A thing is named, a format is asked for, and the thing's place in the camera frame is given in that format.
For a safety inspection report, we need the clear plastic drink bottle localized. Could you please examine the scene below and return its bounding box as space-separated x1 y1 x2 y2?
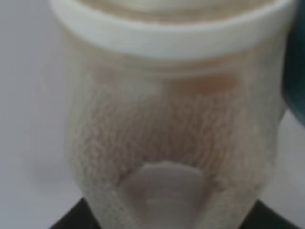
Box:
51 0 298 229

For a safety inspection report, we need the teal plastic cup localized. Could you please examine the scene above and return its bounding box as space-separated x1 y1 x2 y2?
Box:
282 13 305 125

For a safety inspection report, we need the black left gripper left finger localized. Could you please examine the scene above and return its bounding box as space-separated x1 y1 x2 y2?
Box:
50 198 101 229

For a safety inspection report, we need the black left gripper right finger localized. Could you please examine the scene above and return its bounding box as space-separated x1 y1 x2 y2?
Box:
240 200 305 229

